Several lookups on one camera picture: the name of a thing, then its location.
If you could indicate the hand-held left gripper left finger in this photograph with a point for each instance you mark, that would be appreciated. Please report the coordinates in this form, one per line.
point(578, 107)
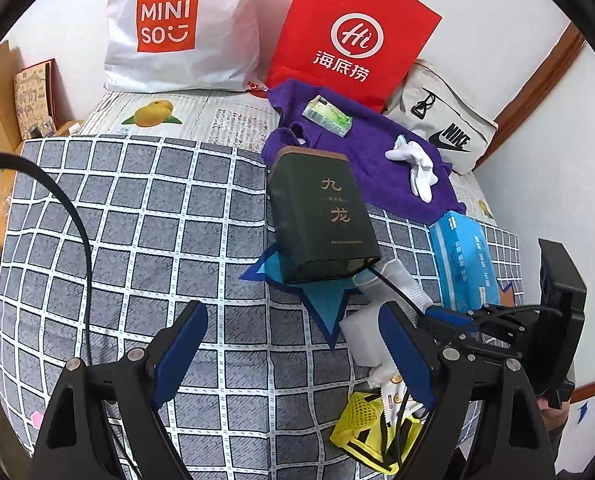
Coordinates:
point(182, 345)

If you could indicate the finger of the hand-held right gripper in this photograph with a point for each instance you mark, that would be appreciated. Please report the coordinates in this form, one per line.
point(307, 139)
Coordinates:
point(502, 346)
point(450, 320)

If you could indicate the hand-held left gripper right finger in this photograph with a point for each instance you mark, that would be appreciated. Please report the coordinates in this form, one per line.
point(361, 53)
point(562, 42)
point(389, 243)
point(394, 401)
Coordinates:
point(407, 355)

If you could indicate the white tissue paper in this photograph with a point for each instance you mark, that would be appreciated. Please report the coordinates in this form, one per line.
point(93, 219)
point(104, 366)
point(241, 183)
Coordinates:
point(385, 372)

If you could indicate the white socks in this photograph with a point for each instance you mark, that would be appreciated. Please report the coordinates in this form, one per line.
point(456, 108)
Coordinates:
point(420, 167)

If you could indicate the yellow mesh pouch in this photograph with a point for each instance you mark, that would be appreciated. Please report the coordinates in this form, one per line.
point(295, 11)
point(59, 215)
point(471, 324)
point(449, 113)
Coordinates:
point(357, 420)

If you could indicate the blue star-shaped paper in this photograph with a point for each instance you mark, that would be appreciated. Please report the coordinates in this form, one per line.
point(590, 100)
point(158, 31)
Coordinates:
point(322, 305)

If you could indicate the grey checked blanket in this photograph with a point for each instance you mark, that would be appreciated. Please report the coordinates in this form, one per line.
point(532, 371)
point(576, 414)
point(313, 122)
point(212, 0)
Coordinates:
point(152, 240)

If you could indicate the dark green tin box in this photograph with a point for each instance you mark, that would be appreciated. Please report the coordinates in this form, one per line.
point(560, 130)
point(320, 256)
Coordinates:
point(322, 220)

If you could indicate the purple towel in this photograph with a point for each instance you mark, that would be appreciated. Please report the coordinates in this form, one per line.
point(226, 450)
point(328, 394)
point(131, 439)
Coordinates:
point(367, 165)

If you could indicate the beige canvas bag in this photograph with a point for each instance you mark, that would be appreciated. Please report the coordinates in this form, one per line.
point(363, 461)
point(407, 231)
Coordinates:
point(437, 102)

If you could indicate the fruit print bed sheet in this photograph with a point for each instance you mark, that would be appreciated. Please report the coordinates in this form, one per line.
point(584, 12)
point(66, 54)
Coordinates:
point(202, 115)

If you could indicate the green tissue pack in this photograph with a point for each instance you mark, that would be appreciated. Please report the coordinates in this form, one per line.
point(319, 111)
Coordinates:
point(327, 115)

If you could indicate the brown printed book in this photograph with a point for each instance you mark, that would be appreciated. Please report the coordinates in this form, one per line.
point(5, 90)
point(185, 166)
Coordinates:
point(34, 100)

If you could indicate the white plastic shopping bag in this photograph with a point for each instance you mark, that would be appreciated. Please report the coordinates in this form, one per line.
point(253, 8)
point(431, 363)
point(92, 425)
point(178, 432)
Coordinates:
point(217, 35)

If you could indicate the red paper bag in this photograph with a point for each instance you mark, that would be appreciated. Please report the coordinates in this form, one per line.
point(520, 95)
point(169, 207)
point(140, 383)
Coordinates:
point(327, 5)

